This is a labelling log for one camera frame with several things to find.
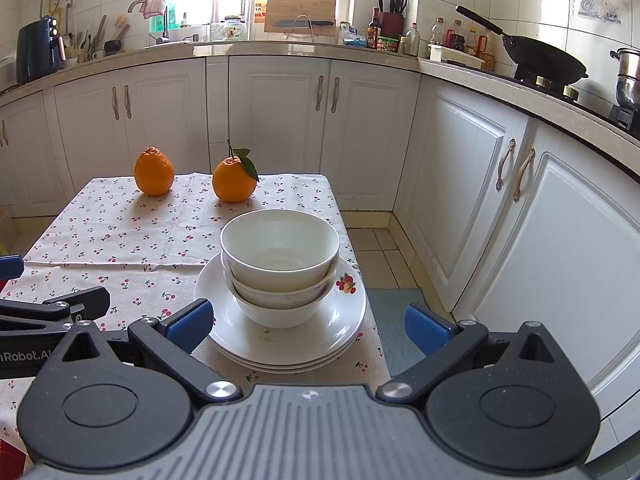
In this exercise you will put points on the wall sticker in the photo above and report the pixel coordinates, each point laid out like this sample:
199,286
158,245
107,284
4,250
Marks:
600,9

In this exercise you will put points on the red knife block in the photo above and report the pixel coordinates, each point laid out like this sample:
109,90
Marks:
391,25

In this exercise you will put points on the gas stove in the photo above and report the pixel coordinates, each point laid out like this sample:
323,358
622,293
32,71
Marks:
550,85

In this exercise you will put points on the glass jar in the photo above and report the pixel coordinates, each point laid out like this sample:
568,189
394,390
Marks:
235,30

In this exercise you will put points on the wooden cutting board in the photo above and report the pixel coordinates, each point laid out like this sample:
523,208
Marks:
300,7

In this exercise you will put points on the green dish soap bottle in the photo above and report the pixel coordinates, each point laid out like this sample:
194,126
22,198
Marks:
171,12

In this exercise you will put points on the blue white plastic packet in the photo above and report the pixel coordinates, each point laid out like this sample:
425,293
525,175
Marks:
352,35

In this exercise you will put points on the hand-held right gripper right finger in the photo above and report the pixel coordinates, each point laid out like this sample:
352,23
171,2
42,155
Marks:
427,330

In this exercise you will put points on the stainless steel pot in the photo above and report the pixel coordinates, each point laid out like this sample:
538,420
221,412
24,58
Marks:
627,75

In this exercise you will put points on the black wok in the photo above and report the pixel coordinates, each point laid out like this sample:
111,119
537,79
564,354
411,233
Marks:
545,57

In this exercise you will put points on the red label oil bottle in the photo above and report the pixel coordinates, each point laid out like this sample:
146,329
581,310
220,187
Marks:
456,37

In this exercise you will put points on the teal floor mat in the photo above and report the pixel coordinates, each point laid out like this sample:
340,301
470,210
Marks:
395,320

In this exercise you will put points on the orange with green leaf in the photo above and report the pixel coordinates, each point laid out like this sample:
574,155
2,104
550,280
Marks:
232,182

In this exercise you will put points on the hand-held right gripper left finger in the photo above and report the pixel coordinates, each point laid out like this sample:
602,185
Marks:
192,322

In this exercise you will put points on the white cherry print tablecloth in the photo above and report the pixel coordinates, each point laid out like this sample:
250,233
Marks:
150,230

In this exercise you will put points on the red carton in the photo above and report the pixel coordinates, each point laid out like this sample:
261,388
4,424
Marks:
10,460

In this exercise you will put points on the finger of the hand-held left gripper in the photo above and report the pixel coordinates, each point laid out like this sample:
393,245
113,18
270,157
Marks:
11,266
82,302

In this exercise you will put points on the green label jar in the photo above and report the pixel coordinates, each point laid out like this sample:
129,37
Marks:
388,44

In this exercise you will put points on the white plastic tray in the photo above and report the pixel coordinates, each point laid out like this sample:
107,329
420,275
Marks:
452,55

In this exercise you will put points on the small seasoning bottle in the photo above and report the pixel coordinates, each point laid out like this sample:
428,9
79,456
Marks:
437,32

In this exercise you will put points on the beige cherry print tablecloth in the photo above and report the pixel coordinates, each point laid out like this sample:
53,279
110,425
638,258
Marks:
150,285

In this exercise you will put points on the metal kitchen faucet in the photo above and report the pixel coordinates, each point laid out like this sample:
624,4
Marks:
134,5

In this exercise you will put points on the black cup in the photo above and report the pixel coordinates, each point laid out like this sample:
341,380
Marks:
112,47

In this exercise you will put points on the white plate with fruit print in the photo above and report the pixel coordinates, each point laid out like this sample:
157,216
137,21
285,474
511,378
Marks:
285,367
285,357
325,325

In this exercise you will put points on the dark sauce bottle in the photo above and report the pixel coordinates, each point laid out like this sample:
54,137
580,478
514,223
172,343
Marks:
374,35

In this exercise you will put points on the white ceramic bowl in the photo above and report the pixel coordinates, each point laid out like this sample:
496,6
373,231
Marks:
280,317
280,240
280,300

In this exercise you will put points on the clear glass bottle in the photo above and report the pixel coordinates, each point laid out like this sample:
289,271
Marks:
411,42

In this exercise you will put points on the pink cloth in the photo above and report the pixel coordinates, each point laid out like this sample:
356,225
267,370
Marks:
151,6

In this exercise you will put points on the dark blue air fryer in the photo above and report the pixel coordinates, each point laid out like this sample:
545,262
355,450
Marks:
37,50

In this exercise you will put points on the orange with knobbly top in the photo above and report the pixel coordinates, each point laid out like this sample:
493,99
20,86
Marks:
154,175

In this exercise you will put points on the utensil holder with utensils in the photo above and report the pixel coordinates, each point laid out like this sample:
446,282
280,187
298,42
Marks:
97,35

